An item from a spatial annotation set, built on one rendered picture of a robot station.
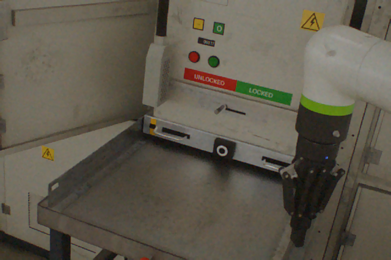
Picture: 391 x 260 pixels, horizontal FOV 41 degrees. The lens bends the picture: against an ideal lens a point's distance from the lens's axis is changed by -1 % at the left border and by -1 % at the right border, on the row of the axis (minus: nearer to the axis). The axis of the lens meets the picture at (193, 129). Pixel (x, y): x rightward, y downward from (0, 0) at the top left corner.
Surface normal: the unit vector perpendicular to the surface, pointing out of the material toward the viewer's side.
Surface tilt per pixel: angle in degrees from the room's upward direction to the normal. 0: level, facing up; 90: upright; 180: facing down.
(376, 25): 90
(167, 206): 0
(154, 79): 90
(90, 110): 90
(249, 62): 90
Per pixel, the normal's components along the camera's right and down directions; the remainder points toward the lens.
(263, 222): 0.12, -0.90
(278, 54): -0.38, 0.35
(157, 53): -0.27, -0.14
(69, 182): 0.92, 0.26
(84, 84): 0.72, 0.37
